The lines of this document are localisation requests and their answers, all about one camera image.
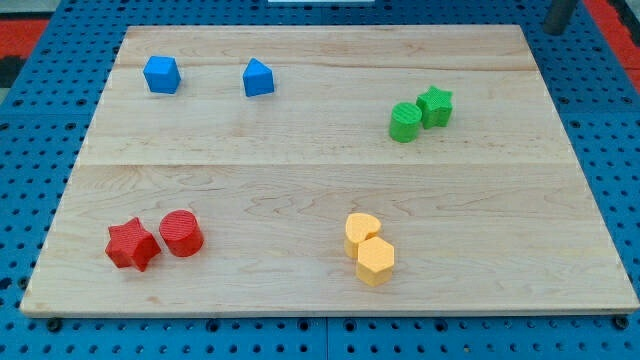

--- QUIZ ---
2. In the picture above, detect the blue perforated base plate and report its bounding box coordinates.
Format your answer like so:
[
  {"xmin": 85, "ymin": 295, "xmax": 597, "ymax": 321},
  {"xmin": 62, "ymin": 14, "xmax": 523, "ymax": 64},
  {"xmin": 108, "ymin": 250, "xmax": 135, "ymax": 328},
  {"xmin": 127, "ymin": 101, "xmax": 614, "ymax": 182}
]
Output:
[{"xmin": 1, "ymin": 1, "xmax": 639, "ymax": 359}]

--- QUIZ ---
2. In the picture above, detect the blue cube block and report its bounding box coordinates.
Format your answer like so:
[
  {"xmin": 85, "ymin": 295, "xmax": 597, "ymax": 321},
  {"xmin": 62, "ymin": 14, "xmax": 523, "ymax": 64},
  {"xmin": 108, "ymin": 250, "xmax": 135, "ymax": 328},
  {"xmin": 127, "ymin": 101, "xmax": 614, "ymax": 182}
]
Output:
[{"xmin": 143, "ymin": 56, "xmax": 181, "ymax": 94}]

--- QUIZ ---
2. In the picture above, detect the red star block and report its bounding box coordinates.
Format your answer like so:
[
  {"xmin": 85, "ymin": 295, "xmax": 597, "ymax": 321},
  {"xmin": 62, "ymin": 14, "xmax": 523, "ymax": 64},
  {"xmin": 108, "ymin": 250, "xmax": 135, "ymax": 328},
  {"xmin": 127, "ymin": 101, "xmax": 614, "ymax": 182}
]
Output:
[{"xmin": 105, "ymin": 217, "xmax": 161, "ymax": 272}]

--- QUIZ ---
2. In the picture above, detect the grey cylindrical robot stylus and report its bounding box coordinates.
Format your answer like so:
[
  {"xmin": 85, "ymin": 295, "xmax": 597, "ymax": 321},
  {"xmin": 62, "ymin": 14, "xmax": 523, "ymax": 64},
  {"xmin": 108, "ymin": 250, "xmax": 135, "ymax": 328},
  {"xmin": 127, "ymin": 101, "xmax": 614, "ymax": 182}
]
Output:
[{"xmin": 542, "ymin": 0, "xmax": 578, "ymax": 36}]

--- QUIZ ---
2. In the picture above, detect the blue triangle block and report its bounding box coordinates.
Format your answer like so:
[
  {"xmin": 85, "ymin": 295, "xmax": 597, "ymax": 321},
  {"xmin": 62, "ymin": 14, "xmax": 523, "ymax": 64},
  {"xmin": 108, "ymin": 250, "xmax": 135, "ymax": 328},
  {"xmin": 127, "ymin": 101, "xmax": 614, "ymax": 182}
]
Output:
[{"xmin": 242, "ymin": 58, "xmax": 275, "ymax": 97}]

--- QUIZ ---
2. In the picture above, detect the yellow hexagon block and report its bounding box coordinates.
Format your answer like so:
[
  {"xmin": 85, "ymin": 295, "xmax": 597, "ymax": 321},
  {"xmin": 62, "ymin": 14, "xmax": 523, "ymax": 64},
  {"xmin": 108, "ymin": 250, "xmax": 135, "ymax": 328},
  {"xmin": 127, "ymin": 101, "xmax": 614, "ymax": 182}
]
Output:
[{"xmin": 356, "ymin": 237, "xmax": 395, "ymax": 287}]

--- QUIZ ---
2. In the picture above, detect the green star block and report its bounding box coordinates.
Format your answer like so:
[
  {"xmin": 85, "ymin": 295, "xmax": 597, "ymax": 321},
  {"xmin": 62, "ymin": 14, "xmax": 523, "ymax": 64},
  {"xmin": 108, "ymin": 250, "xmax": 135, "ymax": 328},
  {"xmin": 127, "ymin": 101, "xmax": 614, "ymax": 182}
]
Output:
[{"xmin": 416, "ymin": 86, "xmax": 453, "ymax": 129}]

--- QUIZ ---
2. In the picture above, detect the red cylinder block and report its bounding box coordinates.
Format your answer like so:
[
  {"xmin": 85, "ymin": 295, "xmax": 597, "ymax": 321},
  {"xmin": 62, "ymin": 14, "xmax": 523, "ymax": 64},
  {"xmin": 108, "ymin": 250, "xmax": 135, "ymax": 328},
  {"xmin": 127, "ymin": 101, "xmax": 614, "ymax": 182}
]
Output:
[{"xmin": 159, "ymin": 210, "xmax": 204, "ymax": 257}]

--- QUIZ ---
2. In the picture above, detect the green cylinder block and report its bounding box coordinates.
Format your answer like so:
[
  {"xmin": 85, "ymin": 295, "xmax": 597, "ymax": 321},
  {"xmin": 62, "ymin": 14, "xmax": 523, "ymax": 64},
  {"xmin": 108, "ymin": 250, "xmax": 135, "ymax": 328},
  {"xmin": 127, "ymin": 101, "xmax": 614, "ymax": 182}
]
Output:
[{"xmin": 389, "ymin": 102, "xmax": 422, "ymax": 143}]

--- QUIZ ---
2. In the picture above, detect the wooden board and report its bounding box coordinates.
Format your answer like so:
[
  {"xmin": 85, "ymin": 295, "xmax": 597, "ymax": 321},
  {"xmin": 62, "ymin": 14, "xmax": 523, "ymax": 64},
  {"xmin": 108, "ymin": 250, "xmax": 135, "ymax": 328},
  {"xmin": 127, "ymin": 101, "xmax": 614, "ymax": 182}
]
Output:
[{"xmin": 21, "ymin": 25, "xmax": 639, "ymax": 318}]

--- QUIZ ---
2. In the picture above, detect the yellow heart block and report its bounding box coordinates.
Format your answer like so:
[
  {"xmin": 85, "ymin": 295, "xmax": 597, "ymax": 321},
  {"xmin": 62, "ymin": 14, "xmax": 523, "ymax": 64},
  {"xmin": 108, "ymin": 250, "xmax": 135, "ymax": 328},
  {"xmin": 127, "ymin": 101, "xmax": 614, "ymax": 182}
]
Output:
[{"xmin": 344, "ymin": 213, "xmax": 382, "ymax": 258}]

